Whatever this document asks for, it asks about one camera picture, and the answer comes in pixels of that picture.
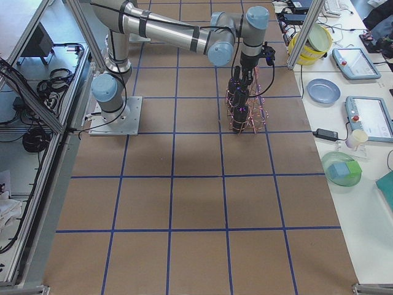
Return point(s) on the crumpled white cloth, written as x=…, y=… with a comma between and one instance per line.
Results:
x=11, y=209

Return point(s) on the small black power brick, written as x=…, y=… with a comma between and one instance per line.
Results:
x=325, y=134

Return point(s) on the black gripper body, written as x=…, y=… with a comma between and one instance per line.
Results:
x=248, y=61

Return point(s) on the aluminium frame post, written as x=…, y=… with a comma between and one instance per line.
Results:
x=314, y=10

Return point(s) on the dark wine bottle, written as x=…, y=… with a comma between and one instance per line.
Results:
x=241, y=94

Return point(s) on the teach pendant tablet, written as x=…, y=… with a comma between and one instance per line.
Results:
x=355, y=64
x=370, y=114

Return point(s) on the wine bottle in basket right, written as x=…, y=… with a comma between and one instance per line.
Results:
x=230, y=90

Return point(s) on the white paper cup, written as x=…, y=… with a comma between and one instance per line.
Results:
x=356, y=138

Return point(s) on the wine bottle in basket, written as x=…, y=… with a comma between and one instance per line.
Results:
x=239, y=118
x=230, y=90

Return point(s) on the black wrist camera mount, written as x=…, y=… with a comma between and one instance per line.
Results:
x=268, y=53

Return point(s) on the teal book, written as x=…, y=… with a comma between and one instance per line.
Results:
x=385, y=186

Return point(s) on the wine bottle in basket left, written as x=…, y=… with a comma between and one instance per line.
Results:
x=239, y=118

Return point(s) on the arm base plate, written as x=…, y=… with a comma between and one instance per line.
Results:
x=123, y=122
x=135, y=38

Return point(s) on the near teach pendant tablet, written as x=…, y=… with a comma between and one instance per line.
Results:
x=370, y=114

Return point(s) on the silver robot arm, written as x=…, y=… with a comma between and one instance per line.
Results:
x=216, y=41

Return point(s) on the green plate with items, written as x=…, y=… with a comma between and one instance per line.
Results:
x=341, y=169

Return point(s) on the blue plate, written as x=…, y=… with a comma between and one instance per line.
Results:
x=323, y=91

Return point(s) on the copper wire wine basket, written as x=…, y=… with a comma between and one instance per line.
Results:
x=258, y=115

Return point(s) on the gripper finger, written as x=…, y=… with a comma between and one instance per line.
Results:
x=247, y=78

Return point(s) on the far teach pendant tablet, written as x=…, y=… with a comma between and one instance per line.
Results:
x=355, y=64

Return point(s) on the yellow wooden steamer basket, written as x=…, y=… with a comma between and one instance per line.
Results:
x=317, y=45

